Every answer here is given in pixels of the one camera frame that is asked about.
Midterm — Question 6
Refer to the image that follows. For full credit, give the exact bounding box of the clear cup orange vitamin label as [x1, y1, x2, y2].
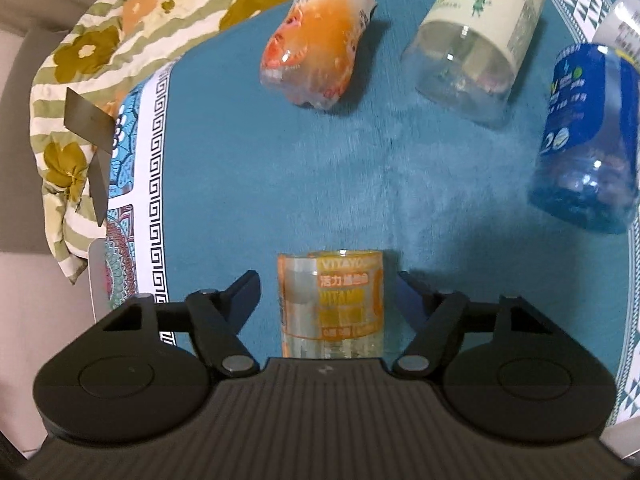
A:
[278, 250, 385, 359]

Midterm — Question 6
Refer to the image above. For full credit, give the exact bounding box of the blue plastic cup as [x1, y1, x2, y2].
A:
[528, 44, 639, 234]

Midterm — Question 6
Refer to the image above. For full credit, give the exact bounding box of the clear cup cream green label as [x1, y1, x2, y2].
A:
[401, 0, 544, 128]

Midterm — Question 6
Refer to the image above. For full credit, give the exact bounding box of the orange peach label cup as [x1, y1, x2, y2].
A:
[259, 0, 378, 110]

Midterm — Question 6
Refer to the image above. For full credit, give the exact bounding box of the frosted white cup barcode label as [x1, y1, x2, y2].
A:
[592, 0, 640, 65]

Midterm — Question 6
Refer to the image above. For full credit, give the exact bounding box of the blue patterned cloth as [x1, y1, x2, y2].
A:
[105, 0, 639, 422]

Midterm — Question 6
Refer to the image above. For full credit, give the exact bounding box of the grey laptop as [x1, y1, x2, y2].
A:
[64, 88, 115, 321]

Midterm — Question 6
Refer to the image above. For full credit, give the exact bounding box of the floral striped quilt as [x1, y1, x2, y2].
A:
[28, 0, 432, 285]

